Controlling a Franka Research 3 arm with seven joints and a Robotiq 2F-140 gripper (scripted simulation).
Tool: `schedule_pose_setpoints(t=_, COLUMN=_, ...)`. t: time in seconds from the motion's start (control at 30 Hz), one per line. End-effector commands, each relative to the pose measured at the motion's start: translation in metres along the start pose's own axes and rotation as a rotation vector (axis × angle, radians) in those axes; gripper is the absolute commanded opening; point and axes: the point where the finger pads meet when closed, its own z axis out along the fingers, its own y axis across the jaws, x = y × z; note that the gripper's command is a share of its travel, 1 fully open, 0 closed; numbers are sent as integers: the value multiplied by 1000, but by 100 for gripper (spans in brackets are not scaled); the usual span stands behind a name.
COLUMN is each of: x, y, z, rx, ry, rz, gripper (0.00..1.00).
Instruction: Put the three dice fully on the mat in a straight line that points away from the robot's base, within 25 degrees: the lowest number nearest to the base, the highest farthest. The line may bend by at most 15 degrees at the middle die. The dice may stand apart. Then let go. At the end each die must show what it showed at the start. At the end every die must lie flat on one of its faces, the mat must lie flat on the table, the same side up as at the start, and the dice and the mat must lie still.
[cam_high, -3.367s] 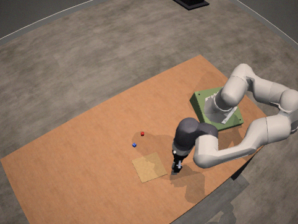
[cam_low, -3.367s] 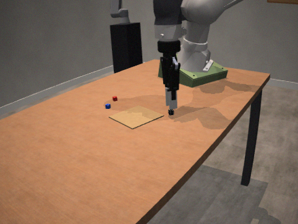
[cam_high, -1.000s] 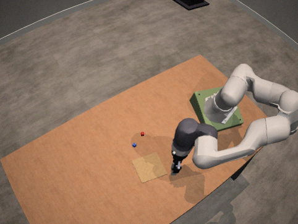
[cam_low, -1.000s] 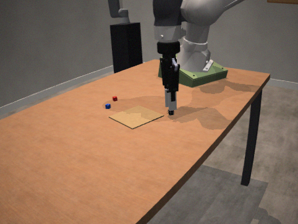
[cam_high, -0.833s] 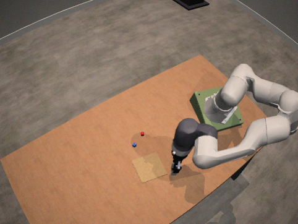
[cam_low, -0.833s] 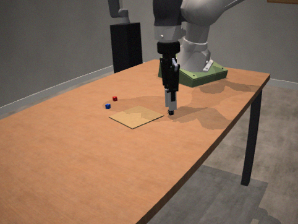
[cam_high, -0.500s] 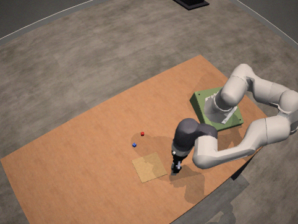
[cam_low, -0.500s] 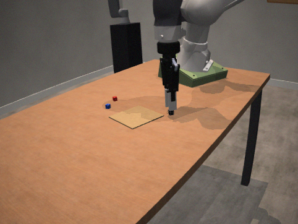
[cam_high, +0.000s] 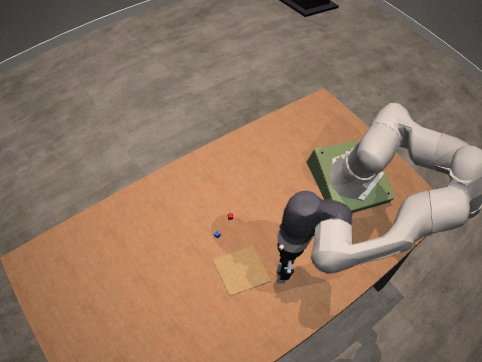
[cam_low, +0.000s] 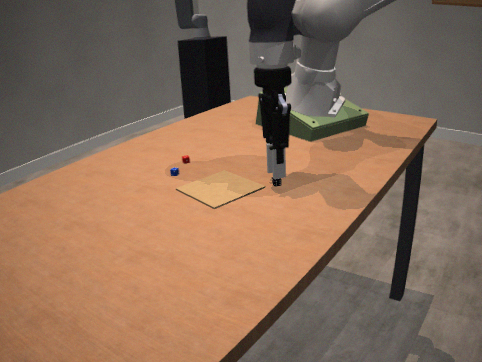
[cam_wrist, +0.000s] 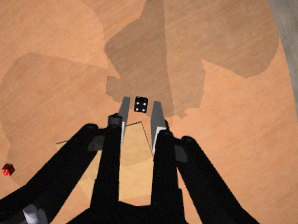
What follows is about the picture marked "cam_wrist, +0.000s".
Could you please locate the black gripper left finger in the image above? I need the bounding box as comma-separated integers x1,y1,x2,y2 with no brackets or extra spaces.
0,96,131,224

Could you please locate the red die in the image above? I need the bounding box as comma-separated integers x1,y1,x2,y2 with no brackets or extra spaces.
2,164,15,176

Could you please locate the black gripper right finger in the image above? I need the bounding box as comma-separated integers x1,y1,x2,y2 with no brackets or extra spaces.
150,101,260,224

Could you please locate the black die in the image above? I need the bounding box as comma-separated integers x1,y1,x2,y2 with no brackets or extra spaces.
134,96,148,113

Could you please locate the beige square mat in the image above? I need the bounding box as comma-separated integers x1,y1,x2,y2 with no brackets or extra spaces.
78,122,154,200

